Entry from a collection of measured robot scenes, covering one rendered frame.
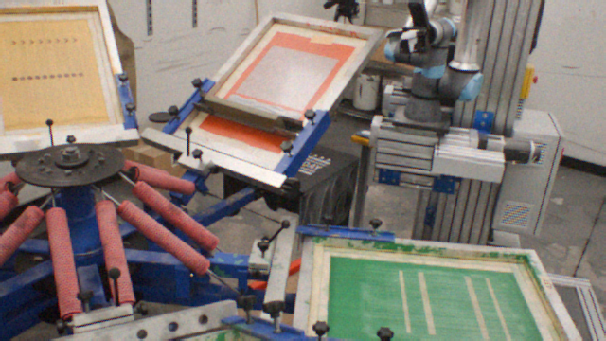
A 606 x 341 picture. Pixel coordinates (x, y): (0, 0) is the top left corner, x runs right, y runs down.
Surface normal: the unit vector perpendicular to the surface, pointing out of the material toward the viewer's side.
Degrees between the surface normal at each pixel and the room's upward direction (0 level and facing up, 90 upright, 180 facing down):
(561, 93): 90
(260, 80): 32
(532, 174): 90
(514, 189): 90
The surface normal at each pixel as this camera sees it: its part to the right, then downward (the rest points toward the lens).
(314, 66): -0.25, -0.60
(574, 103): -0.57, 0.32
